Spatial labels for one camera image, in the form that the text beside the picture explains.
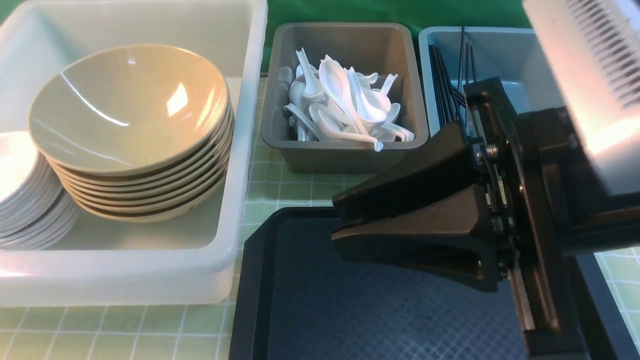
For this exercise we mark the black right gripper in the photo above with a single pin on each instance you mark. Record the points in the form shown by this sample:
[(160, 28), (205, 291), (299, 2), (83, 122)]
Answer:
[(426, 213)]

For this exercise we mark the white ceramic soup spoon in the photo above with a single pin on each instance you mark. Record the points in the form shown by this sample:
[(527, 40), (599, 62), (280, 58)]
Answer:
[(336, 85)]

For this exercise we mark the black chopsticks in bin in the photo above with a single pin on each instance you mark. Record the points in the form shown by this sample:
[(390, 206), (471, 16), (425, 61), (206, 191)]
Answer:
[(450, 98)]

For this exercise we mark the pile of white spoons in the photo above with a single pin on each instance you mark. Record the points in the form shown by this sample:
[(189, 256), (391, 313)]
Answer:
[(333, 104)]

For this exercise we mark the grey plastic spoon bin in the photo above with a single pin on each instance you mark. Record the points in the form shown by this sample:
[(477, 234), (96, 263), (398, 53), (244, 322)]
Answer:
[(383, 48)]

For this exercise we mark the black plastic serving tray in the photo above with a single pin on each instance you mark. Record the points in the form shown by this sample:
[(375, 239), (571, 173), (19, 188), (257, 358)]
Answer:
[(299, 300)]

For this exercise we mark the blue-grey plastic chopstick bin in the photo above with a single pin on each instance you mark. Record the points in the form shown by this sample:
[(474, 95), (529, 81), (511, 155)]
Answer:
[(512, 54)]

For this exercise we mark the green cloth backdrop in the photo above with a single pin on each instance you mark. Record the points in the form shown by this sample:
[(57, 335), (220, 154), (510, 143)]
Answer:
[(416, 15)]

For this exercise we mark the large white plastic tub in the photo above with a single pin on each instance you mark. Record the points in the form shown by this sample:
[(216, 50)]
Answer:
[(183, 261)]

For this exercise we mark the stack of tan bowls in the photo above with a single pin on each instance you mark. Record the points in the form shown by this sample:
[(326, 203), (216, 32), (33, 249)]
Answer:
[(162, 194)]

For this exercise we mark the stack of white dishes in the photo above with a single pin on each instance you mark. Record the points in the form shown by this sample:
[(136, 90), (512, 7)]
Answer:
[(36, 211)]

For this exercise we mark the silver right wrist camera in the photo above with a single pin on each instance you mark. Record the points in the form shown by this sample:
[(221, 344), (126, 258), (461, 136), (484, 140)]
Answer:
[(593, 49)]

